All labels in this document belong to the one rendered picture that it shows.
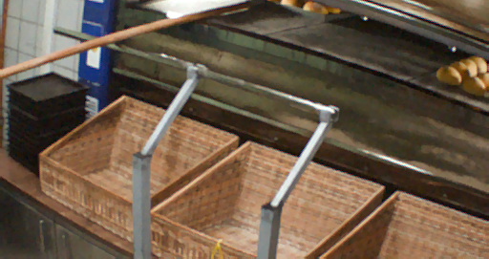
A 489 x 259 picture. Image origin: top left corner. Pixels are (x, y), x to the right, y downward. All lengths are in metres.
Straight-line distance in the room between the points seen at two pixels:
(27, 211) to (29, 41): 0.96
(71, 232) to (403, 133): 1.20
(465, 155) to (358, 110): 0.46
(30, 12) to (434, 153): 2.03
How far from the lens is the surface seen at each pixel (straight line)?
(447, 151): 3.39
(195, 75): 3.43
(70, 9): 4.43
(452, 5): 3.26
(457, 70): 3.60
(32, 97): 4.09
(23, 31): 4.73
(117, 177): 4.15
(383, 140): 3.51
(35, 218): 4.00
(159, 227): 3.52
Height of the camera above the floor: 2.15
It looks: 19 degrees down
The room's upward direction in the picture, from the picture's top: 4 degrees clockwise
